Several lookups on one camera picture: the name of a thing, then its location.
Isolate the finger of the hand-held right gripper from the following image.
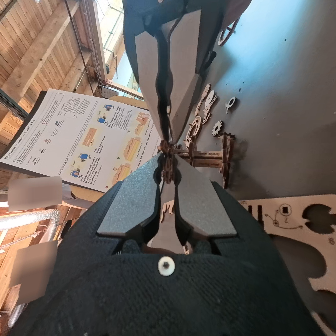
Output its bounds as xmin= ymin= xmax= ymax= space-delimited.
xmin=161 ymin=10 xmax=205 ymax=144
xmin=134 ymin=23 xmax=170 ymax=143

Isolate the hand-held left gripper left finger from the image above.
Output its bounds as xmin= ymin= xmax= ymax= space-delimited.
xmin=97 ymin=154 xmax=162 ymax=244

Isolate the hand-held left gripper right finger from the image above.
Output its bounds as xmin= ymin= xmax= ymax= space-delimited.
xmin=173 ymin=155 xmax=238 ymax=246

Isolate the wooden model axle assembly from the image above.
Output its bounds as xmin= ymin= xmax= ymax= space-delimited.
xmin=157 ymin=132 xmax=236 ymax=190

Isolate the wooden notched piece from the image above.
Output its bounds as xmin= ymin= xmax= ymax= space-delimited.
xmin=161 ymin=199 xmax=176 ymax=224

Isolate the wooden disc part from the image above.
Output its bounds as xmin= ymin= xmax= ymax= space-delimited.
xmin=202 ymin=90 xmax=218 ymax=124

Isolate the wooden sheet with large cutouts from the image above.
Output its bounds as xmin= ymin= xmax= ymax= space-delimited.
xmin=237 ymin=194 xmax=336 ymax=336

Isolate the white instruction poster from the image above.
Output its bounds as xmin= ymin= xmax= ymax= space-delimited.
xmin=0 ymin=89 xmax=162 ymax=194

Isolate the dark wooden spoked ring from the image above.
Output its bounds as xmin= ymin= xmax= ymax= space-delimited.
xmin=217 ymin=18 xmax=241 ymax=47

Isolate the wooden ring part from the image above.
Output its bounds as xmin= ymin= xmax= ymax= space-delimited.
xmin=184 ymin=115 xmax=203 ymax=151

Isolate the silver air duct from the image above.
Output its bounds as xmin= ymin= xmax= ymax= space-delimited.
xmin=0 ymin=209 xmax=61 ymax=240

